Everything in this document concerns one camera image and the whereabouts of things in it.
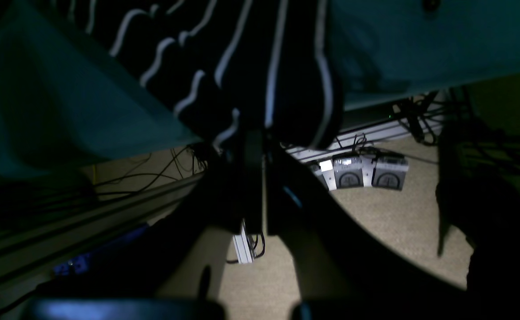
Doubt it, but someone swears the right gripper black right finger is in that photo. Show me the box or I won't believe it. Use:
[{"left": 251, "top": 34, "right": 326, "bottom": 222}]
[{"left": 264, "top": 142, "right": 468, "bottom": 320}]

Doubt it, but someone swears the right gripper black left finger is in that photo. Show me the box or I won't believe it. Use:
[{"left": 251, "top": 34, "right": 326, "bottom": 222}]
[{"left": 2, "top": 130, "right": 262, "bottom": 320}]

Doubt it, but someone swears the navy white striped t-shirt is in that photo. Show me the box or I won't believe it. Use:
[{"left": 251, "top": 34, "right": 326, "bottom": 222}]
[{"left": 33, "top": 0, "right": 343, "bottom": 149}]

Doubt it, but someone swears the short aluminium extrusion piece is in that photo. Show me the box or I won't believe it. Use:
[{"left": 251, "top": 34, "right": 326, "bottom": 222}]
[{"left": 231, "top": 221, "right": 255, "bottom": 264}]

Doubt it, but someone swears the grey power supply box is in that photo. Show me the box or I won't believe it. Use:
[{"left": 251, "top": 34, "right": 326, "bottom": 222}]
[
  {"left": 306, "top": 160, "right": 337, "bottom": 191},
  {"left": 371, "top": 156, "right": 409, "bottom": 191},
  {"left": 332, "top": 154, "right": 365, "bottom": 190}
]

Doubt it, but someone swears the teal table cloth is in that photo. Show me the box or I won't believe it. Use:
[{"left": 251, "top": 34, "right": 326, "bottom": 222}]
[{"left": 0, "top": 0, "right": 520, "bottom": 180}]

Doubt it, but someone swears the aluminium extrusion rail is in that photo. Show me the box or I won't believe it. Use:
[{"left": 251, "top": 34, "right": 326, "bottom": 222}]
[{"left": 285, "top": 121, "right": 411, "bottom": 163}]

